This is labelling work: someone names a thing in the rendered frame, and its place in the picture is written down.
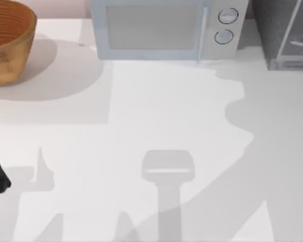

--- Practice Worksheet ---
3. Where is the pale microwave oven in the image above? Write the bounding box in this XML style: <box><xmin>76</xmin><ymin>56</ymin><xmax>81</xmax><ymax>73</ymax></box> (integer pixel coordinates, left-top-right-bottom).
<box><xmin>90</xmin><ymin>0</ymin><xmax>250</xmax><ymax>62</ymax></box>

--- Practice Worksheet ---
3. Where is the microwave door handle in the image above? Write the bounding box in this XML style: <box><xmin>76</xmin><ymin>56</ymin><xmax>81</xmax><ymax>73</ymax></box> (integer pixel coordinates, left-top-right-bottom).
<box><xmin>196</xmin><ymin>6</ymin><xmax>209</xmax><ymax>64</ymax></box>

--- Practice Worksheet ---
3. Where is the grey cabinet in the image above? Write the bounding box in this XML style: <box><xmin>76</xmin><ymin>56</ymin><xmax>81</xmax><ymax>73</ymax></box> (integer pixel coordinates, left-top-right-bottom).
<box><xmin>251</xmin><ymin>0</ymin><xmax>303</xmax><ymax>71</ymax></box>

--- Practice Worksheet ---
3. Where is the brown wicker basket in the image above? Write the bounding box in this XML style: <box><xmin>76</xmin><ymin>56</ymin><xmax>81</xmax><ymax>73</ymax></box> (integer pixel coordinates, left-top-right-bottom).
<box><xmin>0</xmin><ymin>0</ymin><xmax>38</xmax><ymax>86</ymax></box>

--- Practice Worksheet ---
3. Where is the microwave oven door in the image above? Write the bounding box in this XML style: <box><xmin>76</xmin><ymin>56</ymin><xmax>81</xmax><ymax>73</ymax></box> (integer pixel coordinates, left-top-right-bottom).
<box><xmin>90</xmin><ymin>0</ymin><xmax>208</xmax><ymax>62</ymax></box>

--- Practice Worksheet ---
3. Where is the microwave knob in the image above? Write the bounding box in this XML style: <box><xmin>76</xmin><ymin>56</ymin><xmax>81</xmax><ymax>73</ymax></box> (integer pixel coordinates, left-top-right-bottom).
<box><xmin>218</xmin><ymin>7</ymin><xmax>239</xmax><ymax>25</ymax></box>
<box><xmin>214</xmin><ymin>29</ymin><xmax>234</xmax><ymax>46</ymax></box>

